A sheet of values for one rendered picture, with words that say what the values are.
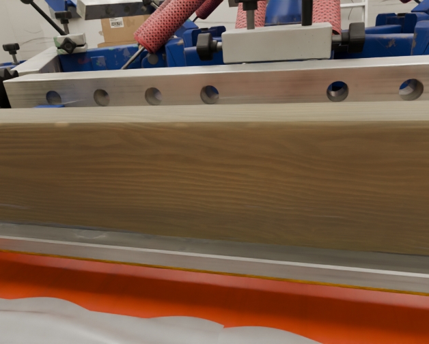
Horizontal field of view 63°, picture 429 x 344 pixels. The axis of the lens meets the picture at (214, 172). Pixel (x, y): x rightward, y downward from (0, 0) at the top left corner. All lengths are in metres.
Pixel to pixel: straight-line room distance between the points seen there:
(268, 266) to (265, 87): 0.25
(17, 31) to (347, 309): 5.62
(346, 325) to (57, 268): 0.18
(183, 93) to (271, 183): 0.27
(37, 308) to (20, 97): 0.34
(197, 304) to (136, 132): 0.10
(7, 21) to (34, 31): 0.36
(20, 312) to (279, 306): 0.14
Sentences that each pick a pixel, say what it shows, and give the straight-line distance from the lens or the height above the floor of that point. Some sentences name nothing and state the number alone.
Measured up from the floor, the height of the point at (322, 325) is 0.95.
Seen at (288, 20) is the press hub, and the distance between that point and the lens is 0.93.
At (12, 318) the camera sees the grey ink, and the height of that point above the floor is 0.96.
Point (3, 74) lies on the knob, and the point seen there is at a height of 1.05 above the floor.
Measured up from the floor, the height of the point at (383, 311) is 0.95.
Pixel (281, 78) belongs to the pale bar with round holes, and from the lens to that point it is 0.39.
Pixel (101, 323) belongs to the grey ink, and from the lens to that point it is 0.21.
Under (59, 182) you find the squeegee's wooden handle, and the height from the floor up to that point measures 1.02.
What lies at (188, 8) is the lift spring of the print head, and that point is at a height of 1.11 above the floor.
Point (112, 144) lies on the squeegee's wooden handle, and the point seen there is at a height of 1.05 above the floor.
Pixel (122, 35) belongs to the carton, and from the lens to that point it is 4.35.
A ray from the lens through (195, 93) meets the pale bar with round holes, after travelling 0.41.
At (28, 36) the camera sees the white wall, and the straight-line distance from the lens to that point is 5.62.
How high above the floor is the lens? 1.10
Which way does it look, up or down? 25 degrees down
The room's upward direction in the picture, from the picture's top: 5 degrees counter-clockwise
